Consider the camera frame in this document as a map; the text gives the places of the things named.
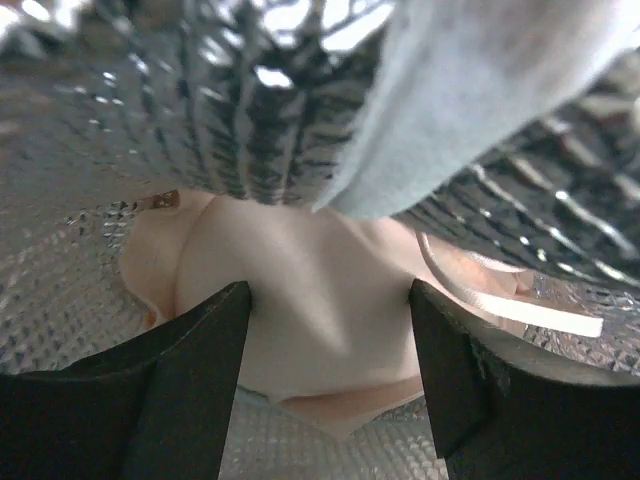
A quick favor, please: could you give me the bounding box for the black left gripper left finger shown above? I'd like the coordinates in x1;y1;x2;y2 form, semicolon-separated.
1;282;250;479

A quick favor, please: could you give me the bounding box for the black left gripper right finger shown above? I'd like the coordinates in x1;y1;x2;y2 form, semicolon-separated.
409;280;639;479

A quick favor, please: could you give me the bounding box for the cream round laundry bag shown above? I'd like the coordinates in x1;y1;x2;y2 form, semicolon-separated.
1;1;639;479

